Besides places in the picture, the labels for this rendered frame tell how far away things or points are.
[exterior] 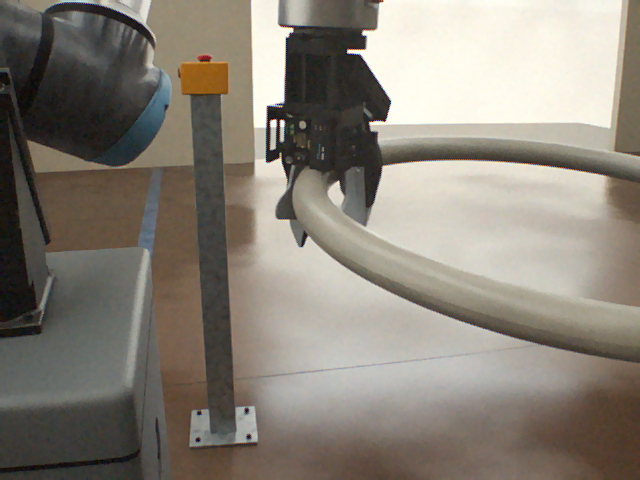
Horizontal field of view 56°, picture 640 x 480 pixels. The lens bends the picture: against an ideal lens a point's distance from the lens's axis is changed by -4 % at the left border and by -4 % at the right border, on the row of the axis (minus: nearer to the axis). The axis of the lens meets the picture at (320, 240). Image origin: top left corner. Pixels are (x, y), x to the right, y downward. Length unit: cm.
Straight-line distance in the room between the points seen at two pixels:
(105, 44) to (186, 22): 574
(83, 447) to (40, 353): 10
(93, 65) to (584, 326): 62
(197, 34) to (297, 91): 599
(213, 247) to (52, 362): 119
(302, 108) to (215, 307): 128
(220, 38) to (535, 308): 628
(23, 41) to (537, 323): 61
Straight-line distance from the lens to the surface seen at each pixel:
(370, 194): 61
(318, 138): 55
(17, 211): 60
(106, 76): 80
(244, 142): 663
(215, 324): 180
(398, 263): 38
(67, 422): 52
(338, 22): 54
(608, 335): 35
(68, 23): 83
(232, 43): 656
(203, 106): 165
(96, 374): 54
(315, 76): 56
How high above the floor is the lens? 110
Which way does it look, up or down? 17 degrees down
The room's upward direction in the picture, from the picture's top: straight up
